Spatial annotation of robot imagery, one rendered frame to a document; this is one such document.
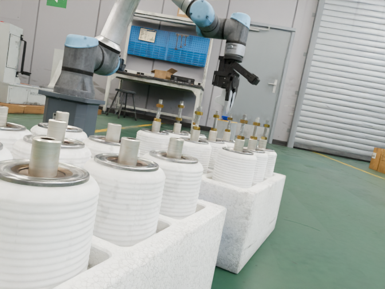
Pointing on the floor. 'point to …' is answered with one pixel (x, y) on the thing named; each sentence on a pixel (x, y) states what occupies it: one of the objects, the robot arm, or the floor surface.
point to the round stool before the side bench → (122, 102)
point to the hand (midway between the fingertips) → (228, 111)
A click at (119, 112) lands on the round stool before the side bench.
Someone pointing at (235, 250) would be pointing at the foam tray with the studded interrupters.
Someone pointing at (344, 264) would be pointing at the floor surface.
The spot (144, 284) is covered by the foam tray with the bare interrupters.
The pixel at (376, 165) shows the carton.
